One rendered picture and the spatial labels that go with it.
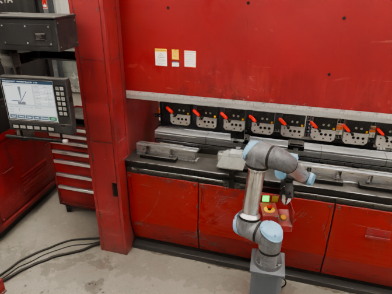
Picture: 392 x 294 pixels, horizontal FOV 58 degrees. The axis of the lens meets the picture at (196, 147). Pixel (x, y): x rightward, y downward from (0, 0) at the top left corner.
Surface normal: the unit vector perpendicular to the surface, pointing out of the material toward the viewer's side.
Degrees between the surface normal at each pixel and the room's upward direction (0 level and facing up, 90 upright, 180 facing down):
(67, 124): 90
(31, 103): 90
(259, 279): 90
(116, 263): 0
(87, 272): 0
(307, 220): 90
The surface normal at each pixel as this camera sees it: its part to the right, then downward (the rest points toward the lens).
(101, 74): -0.27, 0.40
